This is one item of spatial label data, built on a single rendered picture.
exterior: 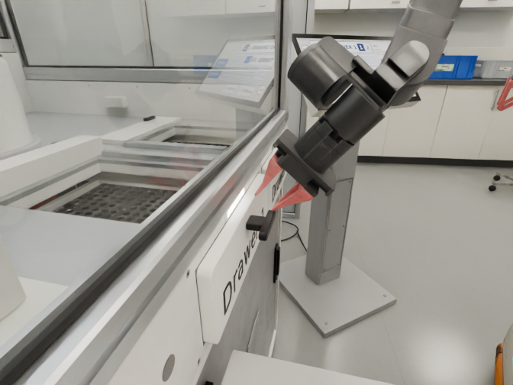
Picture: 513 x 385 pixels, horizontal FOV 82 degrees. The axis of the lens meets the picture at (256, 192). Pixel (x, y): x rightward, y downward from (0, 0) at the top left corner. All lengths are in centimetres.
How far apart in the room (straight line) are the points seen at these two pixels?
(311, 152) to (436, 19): 20
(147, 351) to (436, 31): 43
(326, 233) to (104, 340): 131
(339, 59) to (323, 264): 127
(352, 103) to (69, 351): 34
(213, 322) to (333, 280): 137
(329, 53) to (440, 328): 147
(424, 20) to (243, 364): 48
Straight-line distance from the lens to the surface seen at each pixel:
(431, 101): 363
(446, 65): 377
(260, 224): 43
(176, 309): 30
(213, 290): 34
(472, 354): 167
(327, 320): 151
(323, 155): 39
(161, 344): 29
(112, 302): 22
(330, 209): 141
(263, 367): 45
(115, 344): 23
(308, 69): 40
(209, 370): 51
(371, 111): 38
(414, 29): 43
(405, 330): 163
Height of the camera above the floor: 113
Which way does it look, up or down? 25 degrees down
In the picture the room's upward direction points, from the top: straight up
